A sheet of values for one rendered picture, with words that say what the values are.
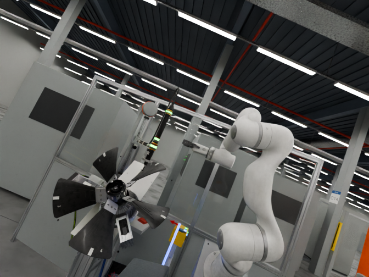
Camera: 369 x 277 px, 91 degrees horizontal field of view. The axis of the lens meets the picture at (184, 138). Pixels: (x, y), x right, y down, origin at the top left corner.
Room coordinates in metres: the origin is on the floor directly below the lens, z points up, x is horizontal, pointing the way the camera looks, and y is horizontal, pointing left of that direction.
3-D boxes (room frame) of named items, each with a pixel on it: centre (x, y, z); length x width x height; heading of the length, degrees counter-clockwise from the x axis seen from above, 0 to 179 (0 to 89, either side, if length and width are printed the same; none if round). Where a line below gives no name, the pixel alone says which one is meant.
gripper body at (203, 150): (1.13, -0.13, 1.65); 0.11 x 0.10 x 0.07; 78
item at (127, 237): (1.21, 0.11, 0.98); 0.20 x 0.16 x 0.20; 168
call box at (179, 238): (1.40, -0.25, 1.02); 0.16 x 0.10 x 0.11; 168
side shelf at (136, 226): (1.75, 0.17, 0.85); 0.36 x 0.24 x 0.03; 78
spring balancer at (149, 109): (1.85, 0.45, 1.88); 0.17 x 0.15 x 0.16; 78
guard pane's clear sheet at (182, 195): (1.89, 0.01, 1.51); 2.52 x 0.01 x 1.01; 78
